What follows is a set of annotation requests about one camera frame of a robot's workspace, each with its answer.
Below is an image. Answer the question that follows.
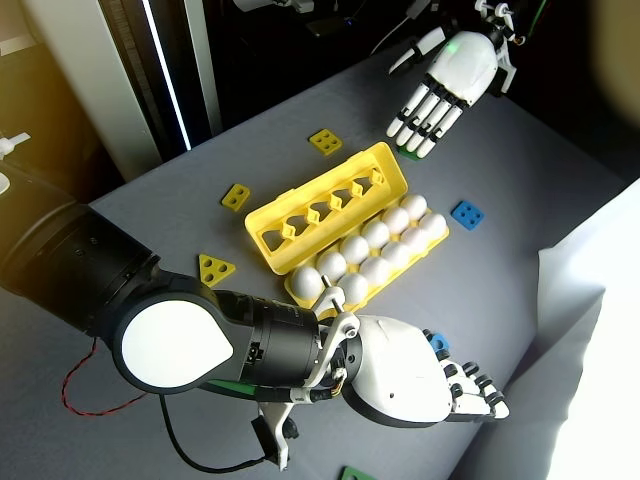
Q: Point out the white cable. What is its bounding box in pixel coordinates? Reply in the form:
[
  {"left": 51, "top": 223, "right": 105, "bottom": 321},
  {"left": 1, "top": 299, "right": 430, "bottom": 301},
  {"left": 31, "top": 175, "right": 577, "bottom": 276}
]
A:
[{"left": 369, "top": 0, "right": 432, "bottom": 56}]

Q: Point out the yellow plastic egg carton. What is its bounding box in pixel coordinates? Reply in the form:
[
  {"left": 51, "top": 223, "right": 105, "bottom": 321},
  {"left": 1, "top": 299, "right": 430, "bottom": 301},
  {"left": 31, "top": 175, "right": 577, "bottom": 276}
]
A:
[{"left": 243, "top": 141, "right": 450, "bottom": 319}]

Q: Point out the white cloth sheet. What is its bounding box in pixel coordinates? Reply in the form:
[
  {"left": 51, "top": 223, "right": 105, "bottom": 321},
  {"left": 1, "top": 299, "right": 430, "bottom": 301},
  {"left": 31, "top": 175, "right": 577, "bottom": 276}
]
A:
[{"left": 452, "top": 177, "right": 640, "bottom": 480}]

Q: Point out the white toy egg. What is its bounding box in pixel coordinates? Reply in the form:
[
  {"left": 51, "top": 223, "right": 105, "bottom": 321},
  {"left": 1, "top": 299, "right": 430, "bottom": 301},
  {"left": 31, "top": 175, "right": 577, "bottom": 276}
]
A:
[
  {"left": 361, "top": 220, "right": 392, "bottom": 250},
  {"left": 291, "top": 266, "right": 324, "bottom": 297},
  {"left": 400, "top": 227, "right": 427, "bottom": 254},
  {"left": 359, "top": 256, "right": 392, "bottom": 286},
  {"left": 382, "top": 206, "right": 411, "bottom": 235},
  {"left": 338, "top": 273, "right": 370, "bottom": 305},
  {"left": 401, "top": 194, "right": 429, "bottom": 221},
  {"left": 316, "top": 251, "right": 348, "bottom": 281},
  {"left": 380, "top": 241, "right": 411, "bottom": 270},
  {"left": 418, "top": 213, "right": 448, "bottom": 240},
  {"left": 339, "top": 234, "right": 371, "bottom": 265}
]

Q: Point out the yellow two-hole block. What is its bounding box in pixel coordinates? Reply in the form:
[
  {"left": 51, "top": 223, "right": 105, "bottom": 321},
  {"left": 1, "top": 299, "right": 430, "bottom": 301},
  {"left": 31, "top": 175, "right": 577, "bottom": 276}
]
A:
[{"left": 221, "top": 183, "right": 251, "bottom": 213}]

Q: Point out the yellow four-hole block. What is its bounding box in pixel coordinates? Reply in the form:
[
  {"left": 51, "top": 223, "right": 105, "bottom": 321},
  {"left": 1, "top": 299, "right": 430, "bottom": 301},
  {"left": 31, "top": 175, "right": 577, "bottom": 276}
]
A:
[{"left": 308, "top": 128, "right": 344, "bottom": 157}]

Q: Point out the white cabinet panel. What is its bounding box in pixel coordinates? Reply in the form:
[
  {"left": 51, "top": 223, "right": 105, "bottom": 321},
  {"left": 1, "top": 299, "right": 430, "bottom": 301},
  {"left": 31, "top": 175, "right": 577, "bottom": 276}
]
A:
[{"left": 22, "top": 0, "right": 224, "bottom": 181}]

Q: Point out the grey table cloth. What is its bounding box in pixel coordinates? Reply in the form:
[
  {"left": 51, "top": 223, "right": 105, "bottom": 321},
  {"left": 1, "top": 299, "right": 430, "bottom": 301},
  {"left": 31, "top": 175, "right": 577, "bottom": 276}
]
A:
[{"left": 0, "top": 49, "right": 631, "bottom": 480}]

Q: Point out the yellow triangle three-hole block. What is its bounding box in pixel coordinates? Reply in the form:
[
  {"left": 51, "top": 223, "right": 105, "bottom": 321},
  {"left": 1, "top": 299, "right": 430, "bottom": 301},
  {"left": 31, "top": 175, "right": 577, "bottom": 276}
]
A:
[{"left": 198, "top": 253, "right": 236, "bottom": 288}]

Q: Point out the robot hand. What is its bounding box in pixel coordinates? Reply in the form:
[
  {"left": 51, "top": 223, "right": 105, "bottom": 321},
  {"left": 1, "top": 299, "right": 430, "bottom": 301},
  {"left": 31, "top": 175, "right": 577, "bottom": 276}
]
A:
[
  {"left": 342, "top": 313, "right": 511, "bottom": 430},
  {"left": 385, "top": 27, "right": 501, "bottom": 160}
]

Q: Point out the green cable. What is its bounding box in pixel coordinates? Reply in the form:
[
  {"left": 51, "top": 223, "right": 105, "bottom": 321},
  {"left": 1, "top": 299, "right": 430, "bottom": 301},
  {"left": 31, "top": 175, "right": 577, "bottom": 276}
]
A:
[{"left": 519, "top": 0, "right": 551, "bottom": 36}]

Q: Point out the red black twisted cable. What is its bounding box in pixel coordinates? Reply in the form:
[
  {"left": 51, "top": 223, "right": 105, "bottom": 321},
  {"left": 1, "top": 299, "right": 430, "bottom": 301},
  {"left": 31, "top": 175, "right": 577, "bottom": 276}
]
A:
[{"left": 62, "top": 337, "right": 149, "bottom": 416}]

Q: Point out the blue four-hole block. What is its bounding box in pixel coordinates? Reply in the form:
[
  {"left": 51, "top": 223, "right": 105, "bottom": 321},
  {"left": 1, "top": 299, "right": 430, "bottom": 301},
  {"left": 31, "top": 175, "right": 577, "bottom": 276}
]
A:
[{"left": 450, "top": 200, "right": 485, "bottom": 231}]

